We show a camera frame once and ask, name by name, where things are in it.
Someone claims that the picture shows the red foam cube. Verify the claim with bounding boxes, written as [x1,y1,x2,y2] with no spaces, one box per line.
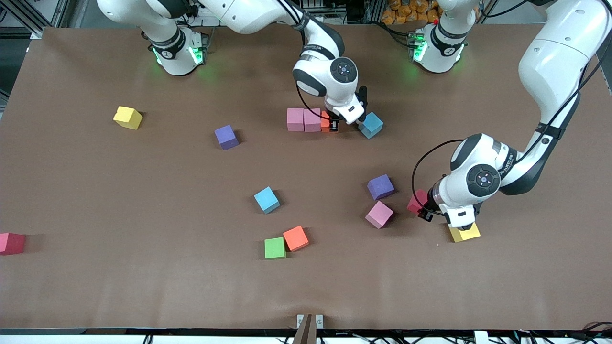
[0,232,26,256]
[407,189,429,215]

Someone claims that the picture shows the pink foam cube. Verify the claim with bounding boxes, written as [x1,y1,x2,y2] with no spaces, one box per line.
[365,200,394,229]
[286,108,306,132]
[304,108,322,133]

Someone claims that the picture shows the purple foam cube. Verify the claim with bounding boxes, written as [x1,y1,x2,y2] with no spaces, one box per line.
[214,125,240,151]
[367,174,396,201]

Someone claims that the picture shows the blue foam cube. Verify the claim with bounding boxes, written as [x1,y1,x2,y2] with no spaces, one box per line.
[253,186,281,215]
[359,112,384,140]

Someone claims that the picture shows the yellow foam cube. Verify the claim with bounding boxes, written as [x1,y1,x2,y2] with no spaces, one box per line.
[113,106,143,130]
[448,223,481,243]

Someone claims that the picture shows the bag of orange items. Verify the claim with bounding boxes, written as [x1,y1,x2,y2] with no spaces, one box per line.
[381,0,443,25]

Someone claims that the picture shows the green foam cube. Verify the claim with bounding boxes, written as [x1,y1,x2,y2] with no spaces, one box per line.
[264,237,287,260]

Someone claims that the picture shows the brown wooden strip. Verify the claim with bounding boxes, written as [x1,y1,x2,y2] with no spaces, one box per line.
[292,314,318,344]

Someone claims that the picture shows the brown paper table cover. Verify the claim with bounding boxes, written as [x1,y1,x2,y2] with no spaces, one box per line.
[0,23,612,331]

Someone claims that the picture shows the tangled black cables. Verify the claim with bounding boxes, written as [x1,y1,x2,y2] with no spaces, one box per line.
[282,322,612,344]

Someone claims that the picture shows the aluminium frame rail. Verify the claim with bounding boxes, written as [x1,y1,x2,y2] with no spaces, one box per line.
[0,0,72,35]

